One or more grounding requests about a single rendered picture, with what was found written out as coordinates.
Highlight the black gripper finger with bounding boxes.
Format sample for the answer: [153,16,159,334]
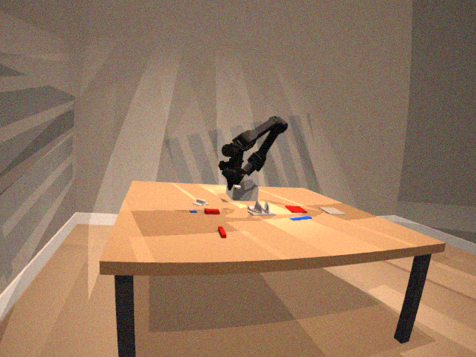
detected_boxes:
[234,175,245,185]
[223,175,237,191]

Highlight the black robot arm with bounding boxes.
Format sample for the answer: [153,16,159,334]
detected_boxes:
[218,116,288,176]

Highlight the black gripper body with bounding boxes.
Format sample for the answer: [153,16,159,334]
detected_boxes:
[222,157,247,177]

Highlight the red flat bar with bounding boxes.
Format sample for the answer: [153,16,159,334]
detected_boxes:
[218,226,226,238]

